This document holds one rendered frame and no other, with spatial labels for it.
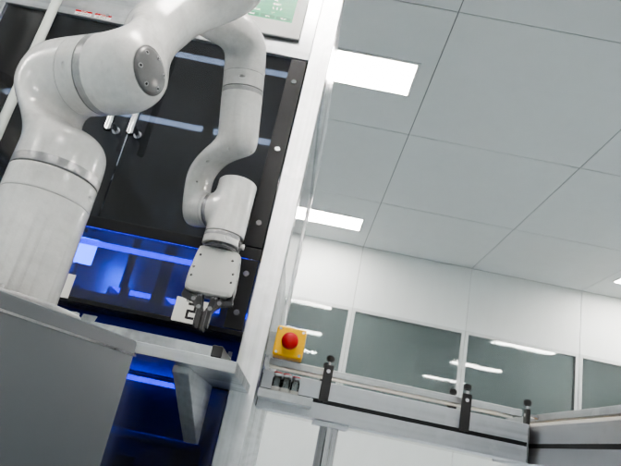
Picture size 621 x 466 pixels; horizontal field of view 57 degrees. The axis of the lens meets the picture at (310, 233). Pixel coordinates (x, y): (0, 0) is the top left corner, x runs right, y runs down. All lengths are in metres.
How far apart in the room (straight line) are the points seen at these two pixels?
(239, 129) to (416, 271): 5.28
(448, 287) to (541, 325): 1.06
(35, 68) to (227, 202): 0.47
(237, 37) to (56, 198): 0.61
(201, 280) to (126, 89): 0.47
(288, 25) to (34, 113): 1.05
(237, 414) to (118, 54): 0.85
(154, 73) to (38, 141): 0.19
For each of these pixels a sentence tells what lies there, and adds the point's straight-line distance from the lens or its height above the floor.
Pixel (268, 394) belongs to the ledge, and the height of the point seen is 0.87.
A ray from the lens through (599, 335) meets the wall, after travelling 6.95.
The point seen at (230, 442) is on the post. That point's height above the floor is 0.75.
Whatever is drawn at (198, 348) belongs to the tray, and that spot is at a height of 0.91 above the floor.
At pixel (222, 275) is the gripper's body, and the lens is 1.18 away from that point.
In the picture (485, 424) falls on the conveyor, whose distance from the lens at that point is 1.57.
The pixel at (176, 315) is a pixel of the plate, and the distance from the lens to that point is 1.43.
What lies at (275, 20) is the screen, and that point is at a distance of 1.80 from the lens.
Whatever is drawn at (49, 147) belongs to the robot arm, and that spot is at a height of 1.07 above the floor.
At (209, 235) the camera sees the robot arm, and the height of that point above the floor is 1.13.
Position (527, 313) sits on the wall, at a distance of 6.66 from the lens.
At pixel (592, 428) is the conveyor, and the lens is 1.36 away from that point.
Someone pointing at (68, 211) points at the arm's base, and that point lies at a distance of 0.82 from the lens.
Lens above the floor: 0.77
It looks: 20 degrees up
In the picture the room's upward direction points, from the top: 12 degrees clockwise
